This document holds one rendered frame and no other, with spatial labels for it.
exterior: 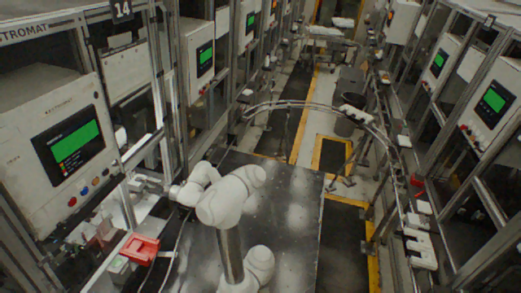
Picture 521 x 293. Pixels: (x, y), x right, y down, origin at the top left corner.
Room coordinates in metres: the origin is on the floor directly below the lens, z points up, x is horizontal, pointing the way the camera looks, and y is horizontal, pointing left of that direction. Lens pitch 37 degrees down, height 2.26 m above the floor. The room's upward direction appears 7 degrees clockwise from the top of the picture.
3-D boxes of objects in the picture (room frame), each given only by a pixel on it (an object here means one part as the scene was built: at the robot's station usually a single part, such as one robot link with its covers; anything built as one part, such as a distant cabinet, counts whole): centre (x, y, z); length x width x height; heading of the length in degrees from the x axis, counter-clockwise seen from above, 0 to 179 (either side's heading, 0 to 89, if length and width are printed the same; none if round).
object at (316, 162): (3.08, -1.00, 0.01); 1.00 x 0.55 x 0.01; 170
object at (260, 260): (0.84, -0.07, 0.85); 0.18 x 0.16 x 0.22; 148
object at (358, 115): (2.75, -0.99, 0.84); 0.37 x 0.14 x 0.10; 48
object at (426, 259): (1.13, -1.06, 0.84); 0.37 x 0.14 x 0.10; 170
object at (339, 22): (7.72, -1.68, 0.48); 0.84 x 0.58 x 0.97; 178
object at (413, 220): (1.25, -1.08, 0.92); 0.13 x 0.10 x 0.09; 80
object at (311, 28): (6.54, -1.06, 0.48); 0.88 x 0.56 x 0.96; 98
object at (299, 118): (5.64, -0.68, 0.01); 5.85 x 0.59 x 0.01; 170
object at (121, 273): (0.64, 0.59, 0.97); 0.08 x 0.08 x 0.12; 80
